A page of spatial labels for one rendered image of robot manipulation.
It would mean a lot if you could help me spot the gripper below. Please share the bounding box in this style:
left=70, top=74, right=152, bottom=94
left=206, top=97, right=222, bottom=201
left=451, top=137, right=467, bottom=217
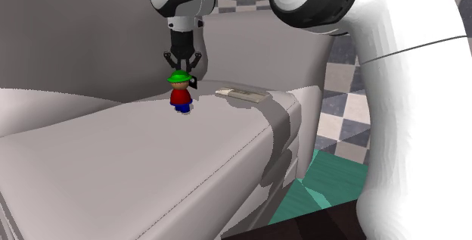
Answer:
left=163, top=28, right=203, bottom=73

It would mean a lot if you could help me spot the toy figure with green hat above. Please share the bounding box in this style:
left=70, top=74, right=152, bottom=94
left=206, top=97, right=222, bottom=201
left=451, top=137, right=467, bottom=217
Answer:
left=166, top=70, right=198, bottom=114

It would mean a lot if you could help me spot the white remote control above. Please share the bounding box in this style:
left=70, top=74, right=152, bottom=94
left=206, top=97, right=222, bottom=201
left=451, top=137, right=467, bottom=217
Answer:
left=215, top=86, right=268, bottom=104

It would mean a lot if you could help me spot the grey sofa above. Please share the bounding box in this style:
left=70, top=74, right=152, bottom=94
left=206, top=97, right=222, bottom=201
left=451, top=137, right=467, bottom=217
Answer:
left=0, top=0, right=335, bottom=240

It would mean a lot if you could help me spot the teal rug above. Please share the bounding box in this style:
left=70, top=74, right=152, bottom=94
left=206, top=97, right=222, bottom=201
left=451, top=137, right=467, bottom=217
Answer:
left=268, top=149, right=370, bottom=226

